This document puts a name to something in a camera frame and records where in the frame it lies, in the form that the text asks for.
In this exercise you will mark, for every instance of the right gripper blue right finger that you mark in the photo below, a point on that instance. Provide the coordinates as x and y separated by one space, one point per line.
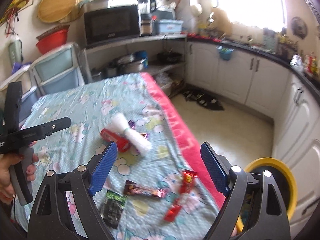
267 215

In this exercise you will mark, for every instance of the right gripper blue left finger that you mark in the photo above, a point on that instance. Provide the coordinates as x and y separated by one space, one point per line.
50 216

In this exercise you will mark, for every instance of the black snack wrapper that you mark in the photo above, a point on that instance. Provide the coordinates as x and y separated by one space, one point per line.
112 208

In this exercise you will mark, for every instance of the dark red candy bar wrapper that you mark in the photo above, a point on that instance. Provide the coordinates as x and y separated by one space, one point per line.
133 189

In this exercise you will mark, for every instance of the red long snack wrapper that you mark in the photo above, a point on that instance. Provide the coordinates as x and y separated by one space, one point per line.
183 201

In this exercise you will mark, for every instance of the red snack can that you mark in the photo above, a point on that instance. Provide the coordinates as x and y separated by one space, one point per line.
122 144

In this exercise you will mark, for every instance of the yellow round trash bin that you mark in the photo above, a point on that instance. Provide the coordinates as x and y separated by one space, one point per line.
284 179

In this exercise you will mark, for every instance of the white kitchen base cabinets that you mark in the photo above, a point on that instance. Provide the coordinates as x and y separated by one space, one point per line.
274 89

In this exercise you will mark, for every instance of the plastic drawer cabinet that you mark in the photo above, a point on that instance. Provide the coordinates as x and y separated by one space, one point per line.
55 71

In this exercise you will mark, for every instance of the green hanging bottle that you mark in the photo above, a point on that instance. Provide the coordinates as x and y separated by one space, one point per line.
15 50

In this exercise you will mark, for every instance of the hello kitty patterned table cloth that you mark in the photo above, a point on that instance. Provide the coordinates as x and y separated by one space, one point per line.
90 109

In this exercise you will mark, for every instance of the red plastic basin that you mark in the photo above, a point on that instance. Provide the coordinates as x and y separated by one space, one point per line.
52 38

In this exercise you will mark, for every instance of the steel cooking pot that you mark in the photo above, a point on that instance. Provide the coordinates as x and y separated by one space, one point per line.
130 63

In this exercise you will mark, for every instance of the black floor mat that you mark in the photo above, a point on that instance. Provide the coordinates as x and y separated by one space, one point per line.
202 99

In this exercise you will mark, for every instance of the round woven bamboo tray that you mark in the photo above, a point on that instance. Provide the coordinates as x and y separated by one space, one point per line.
58 11

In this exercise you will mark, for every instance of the black microwave oven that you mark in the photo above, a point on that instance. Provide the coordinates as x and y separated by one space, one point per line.
111 23

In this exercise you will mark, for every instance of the black stone countertop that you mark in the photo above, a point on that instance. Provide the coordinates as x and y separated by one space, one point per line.
262 52

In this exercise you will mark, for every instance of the white shelf unit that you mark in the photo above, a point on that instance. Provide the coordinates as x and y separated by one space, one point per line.
151 54

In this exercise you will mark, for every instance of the black wok pan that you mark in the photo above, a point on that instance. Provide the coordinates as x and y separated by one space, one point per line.
169 57

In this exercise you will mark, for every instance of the blue hanging basket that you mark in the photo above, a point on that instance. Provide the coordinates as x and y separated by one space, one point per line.
225 53

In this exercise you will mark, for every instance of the blender with black lid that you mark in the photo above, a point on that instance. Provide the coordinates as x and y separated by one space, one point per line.
145 9

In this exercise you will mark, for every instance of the light blue plastic box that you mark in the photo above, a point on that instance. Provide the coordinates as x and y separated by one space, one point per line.
166 27

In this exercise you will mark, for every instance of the round wall decoration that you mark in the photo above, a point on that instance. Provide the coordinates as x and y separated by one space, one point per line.
299 27

